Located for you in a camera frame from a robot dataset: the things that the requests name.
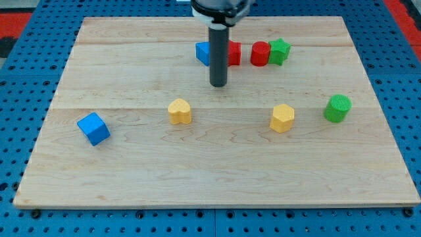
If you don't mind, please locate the light wooden board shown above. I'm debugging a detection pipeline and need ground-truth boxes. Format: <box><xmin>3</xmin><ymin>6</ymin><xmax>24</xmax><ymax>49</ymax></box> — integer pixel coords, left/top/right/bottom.
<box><xmin>14</xmin><ymin>16</ymin><xmax>420</xmax><ymax>209</ymax></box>

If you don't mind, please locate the red block behind rod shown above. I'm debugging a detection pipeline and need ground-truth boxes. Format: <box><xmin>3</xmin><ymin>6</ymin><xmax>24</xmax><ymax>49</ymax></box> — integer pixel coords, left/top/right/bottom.
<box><xmin>228</xmin><ymin>40</ymin><xmax>241</xmax><ymax>66</ymax></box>

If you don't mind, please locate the green star block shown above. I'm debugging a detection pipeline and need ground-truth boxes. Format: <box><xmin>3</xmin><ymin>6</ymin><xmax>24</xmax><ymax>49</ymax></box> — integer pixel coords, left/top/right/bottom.
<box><xmin>268</xmin><ymin>38</ymin><xmax>291</xmax><ymax>66</ymax></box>

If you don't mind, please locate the green cylinder block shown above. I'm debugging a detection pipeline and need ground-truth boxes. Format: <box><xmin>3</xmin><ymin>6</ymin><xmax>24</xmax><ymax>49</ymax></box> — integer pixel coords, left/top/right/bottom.
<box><xmin>324</xmin><ymin>94</ymin><xmax>352</xmax><ymax>123</ymax></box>

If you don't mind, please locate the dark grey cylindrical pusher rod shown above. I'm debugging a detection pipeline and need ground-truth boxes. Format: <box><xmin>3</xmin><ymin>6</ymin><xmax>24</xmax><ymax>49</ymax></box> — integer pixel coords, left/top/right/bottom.
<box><xmin>209</xmin><ymin>28</ymin><xmax>229</xmax><ymax>88</ymax></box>

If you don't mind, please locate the blue cube block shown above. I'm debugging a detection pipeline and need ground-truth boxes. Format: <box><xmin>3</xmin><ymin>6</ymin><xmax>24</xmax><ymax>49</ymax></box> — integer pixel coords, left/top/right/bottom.
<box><xmin>77</xmin><ymin>113</ymin><xmax>110</xmax><ymax>146</ymax></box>

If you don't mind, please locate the red cylinder block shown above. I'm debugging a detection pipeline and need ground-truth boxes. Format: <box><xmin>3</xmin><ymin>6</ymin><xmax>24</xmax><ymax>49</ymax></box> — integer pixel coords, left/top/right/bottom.
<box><xmin>251</xmin><ymin>41</ymin><xmax>270</xmax><ymax>66</ymax></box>

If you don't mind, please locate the blue block behind rod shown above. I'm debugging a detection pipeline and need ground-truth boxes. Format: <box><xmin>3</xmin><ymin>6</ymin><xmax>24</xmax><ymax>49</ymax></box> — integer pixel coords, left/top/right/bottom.
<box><xmin>195</xmin><ymin>41</ymin><xmax>210</xmax><ymax>66</ymax></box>

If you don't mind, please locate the yellow hexagon block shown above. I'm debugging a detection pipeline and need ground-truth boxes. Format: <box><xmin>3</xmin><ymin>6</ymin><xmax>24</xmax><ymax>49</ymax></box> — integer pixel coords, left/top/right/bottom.
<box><xmin>270</xmin><ymin>104</ymin><xmax>295</xmax><ymax>133</ymax></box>

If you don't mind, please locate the yellow heart block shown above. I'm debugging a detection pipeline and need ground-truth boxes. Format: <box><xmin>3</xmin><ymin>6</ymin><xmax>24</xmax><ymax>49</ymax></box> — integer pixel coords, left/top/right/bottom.
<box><xmin>168</xmin><ymin>98</ymin><xmax>192</xmax><ymax>124</ymax></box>

